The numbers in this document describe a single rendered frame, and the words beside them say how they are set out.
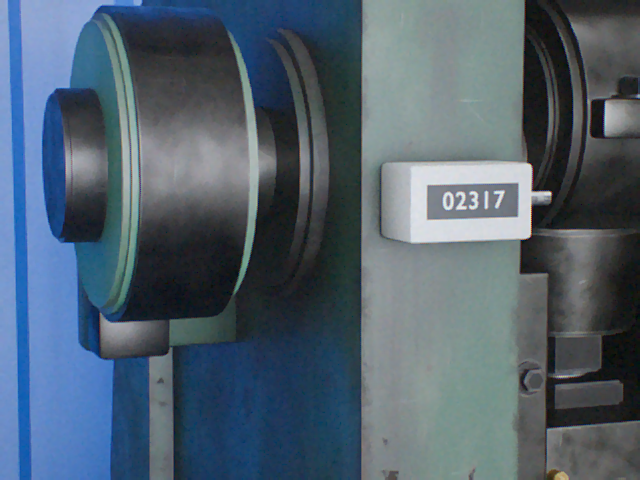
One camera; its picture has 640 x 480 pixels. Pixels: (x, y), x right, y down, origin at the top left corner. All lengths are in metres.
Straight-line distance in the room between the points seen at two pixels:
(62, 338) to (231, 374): 1.02
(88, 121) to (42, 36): 1.17
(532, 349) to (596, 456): 0.11
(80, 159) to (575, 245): 0.31
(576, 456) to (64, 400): 1.23
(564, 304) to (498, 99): 0.18
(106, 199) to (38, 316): 1.19
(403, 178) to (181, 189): 0.12
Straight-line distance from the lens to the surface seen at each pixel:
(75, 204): 0.75
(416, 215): 0.67
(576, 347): 0.89
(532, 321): 0.77
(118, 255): 0.73
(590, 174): 0.83
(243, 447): 0.93
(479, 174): 0.69
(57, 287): 1.94
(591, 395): 0.89
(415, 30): 0.71
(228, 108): 0.72
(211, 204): 0.72
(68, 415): 1.98
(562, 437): 0.83
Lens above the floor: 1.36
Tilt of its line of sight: 6 degrees down
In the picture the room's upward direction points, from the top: straight up
